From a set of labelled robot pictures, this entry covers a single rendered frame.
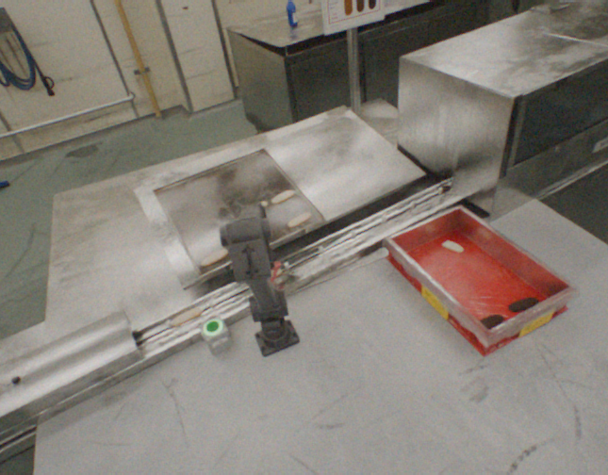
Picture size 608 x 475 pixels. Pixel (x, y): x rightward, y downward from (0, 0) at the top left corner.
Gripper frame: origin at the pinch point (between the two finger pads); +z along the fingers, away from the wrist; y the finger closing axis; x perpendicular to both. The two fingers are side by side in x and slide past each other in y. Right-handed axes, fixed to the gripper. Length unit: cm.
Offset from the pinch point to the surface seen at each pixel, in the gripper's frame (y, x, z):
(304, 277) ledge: -7.5, -9.7, 2.1
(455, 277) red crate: -34, -51, 6
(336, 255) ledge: -5.3, -23.9, 1.8
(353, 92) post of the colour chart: 85, -95, -12
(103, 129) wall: 374, 20, 68
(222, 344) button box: -15.4, 23.0, 4.1
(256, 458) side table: -49, 28, 9
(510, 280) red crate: -45, -64, 7
